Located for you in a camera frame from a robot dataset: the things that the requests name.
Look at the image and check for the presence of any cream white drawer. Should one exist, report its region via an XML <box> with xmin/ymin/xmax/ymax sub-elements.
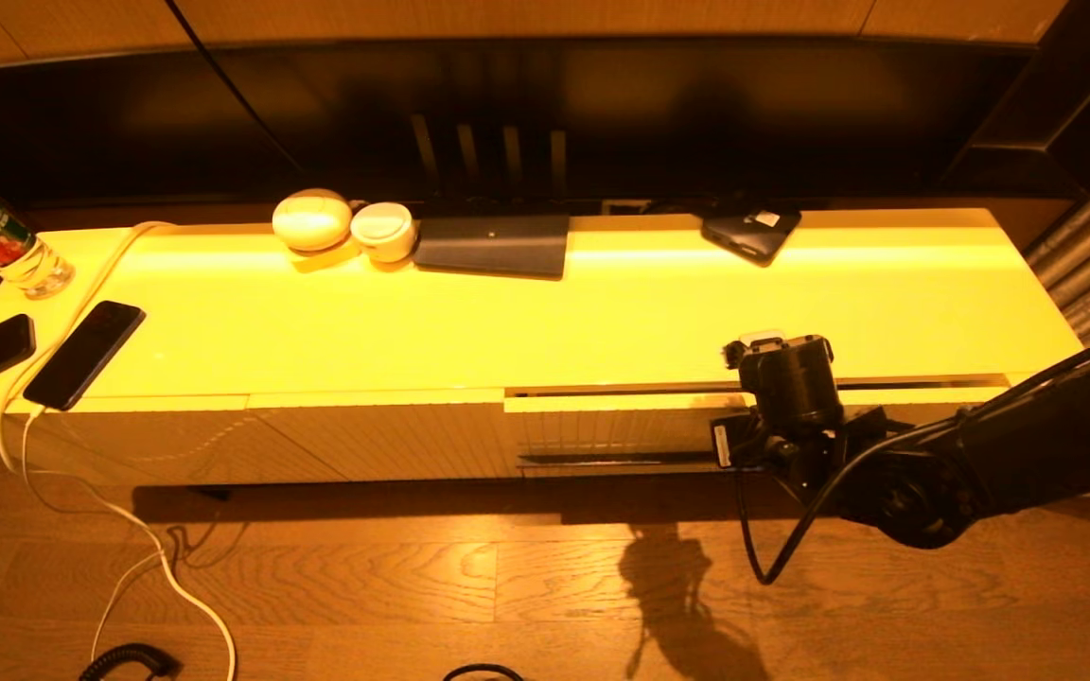
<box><xmin>504</xmin><ymin>374</ymin><xmax>1014</xmax><ymax>479</ymax></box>

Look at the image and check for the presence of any beige wooden cabinet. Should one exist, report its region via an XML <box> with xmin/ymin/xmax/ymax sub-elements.
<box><xmin>0</xmin><ymin>206</ymin><xmax>1090</xmax><ymax>489</ymax></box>

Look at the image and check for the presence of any small black labelled device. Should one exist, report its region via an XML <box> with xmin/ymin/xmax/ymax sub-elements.
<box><xmin>701</xmin><ymin>206</ymin><xmax>803</xmax><ymax>268</ymax></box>

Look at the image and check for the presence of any dark grey flat box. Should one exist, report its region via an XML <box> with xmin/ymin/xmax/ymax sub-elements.
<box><xmin>412</xmin><ymin>214</ymin><xmax>571</xmax><ymax>280</ymax></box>

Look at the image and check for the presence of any black television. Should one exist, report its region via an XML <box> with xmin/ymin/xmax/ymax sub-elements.
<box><xmin>0</xmin><ymin>36</ymin><xmax>1043</xmax><ymax>211</ymax></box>

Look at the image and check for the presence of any white round lidded cup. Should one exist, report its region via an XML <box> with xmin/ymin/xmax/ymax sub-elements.
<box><xmin>349</xmin><ymin>201</ymin><xmax>418</xmax><ymax>264</ymax></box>

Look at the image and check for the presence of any white oval case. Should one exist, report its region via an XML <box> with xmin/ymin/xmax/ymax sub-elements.
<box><xmin>271</xmin><ymin>188</ymin><xmax>354</xmax><ymax>253</ymax></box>

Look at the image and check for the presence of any dark wooden shelf unit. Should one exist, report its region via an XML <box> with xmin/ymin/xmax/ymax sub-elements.
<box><xmin>942</xmin><ymin>0</ymin><xmax>1090</xmax><ymax>200</ymax></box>

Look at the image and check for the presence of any black smartphone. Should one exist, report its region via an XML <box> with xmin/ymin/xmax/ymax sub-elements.
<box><xmin>23</xmin><ymin>301</ymin><xmax>147</xmax><ymax>412</ymax></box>

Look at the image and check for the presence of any clear bottle with colourful label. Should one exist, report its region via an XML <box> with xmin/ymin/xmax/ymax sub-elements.
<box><xmin>0</xmin><ymin>163</ymin><xmax>77</xmax><ymax>301</ymax></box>

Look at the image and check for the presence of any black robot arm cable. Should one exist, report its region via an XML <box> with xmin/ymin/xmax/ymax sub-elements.
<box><xmin>736</xmin><ymin>416</ymin><xmax>962</xmax><ymax>587</ymax></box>

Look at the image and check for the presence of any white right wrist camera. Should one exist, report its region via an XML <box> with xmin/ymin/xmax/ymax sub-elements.
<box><xmin>721</xmin><ymin>328</ymin><xmax>789</xmax><ymax>368</ymax></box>

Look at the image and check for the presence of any black floor cable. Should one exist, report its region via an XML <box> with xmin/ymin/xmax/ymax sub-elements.
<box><xmin>441</xmin><ymin>663</ymin><xmax>527</xmax><ymax>681</ymax></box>

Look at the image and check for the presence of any thin black wall cable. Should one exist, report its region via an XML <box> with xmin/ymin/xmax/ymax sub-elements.
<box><xmin>164</xmin><ymin>0</ymin><xmax>305</xmax><ymax>176</ymax></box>

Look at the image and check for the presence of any black coiled cable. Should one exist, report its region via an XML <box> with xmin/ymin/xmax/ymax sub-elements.
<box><xmin>79</xmin><ymin>643</ymin><xmax>177</xmax><ymax>681</ymax></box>

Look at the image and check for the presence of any thick white power cable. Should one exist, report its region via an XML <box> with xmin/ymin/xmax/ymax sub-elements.
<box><xmin>0</xmin><ymin>220</ymin><xmax>238</xmax><ymax>681</ymax></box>

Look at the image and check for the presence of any thin white charging cable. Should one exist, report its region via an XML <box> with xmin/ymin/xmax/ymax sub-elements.
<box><xmin>20</xmin><ymin>407</ymin><xmax>167</xmax><ymax>663</ymax></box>

